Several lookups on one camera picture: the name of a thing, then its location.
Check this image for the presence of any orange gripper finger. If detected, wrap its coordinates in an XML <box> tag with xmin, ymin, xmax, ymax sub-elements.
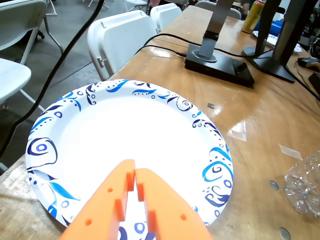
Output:
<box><xmin>134</xmin><ymin>167</ymin><xmax>214</xmax><ymax>240</ymax></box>
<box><xmin>59</xmin><ymin>158</ymin><xmax>136</xmax><ymax>240</ymax></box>

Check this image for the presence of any small clear water bottle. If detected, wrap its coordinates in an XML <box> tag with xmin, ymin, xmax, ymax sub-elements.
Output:
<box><xmin>281</xmin><ymin>151</ymin><xmax>320</xmax><ymax>216</ymax></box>

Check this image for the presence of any blue patterned paper plate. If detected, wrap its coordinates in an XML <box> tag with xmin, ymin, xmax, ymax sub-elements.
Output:
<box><xmin>25</xmin><ymin>78</ymin><xmax>235</xmax><ymax>240</ymax></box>

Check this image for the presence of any clear tape strip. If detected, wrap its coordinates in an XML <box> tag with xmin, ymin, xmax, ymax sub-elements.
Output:
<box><xmin>278</xmin><ymin>144</ymin><xmax>304</xmax><ymax>160</ymax></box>

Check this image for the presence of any white plastic folding chair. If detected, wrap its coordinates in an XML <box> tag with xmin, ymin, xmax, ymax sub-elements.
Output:
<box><xmin>86</xmin><ymin>9</ymin><xmax>159</xmax><ymax>81</ymax></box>
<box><xmin>194</xmin><ymin>0</ymin><xmax>243</xmax><ymax>21</ymax></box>
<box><xmin>149</xmin><ymin>2</ymin><xmax>183</xmax><ymax>35</ymax></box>
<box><xmin>0</xmin><ymin>0</ymin><xmax>65</xmax><ymax>113</ymax></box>

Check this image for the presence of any silver monitor stand black base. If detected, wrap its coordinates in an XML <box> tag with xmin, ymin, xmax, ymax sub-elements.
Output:
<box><xmin>184</xmin><ymin>0</ymin><xmax>255</xmax><ymax>88</ymax></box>

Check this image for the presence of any slim dark monitor stand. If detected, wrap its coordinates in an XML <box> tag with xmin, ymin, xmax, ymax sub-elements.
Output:
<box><xmin>241</xmin><ymin>0</ymin><xmax>282</xmax><ymax>59</ymax></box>

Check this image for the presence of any blue box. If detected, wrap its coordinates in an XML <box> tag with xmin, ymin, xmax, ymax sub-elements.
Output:
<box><xmin>269</xmin><ymin>19</ymin><xmax>286</xmax><ymax>35</ymax></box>

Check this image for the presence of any wide black monitor stand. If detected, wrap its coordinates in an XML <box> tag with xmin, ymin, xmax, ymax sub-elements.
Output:
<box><xmin>246</xmin><ymin>0</ymin><xmax>320</xmax><ymax>84</ymax></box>

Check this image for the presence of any black cable with plug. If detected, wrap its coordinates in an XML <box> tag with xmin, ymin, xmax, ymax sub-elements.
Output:
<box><xmin>144</xmin><ymin>44</ymin><xmax>187</xmax><ymax>57</ymax></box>

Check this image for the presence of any thick black hanging cable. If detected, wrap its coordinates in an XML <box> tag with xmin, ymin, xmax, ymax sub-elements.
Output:
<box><xmin>0</xmin><ymin>0</ymin><xmax>105</xmax><ymax>161</ymax></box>

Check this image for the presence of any thin black desk cable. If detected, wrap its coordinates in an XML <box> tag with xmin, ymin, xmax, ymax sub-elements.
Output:
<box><xmin>142</xmin><ymin>33</ymin><xmax>276</xmax><ymax>61</ymax></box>

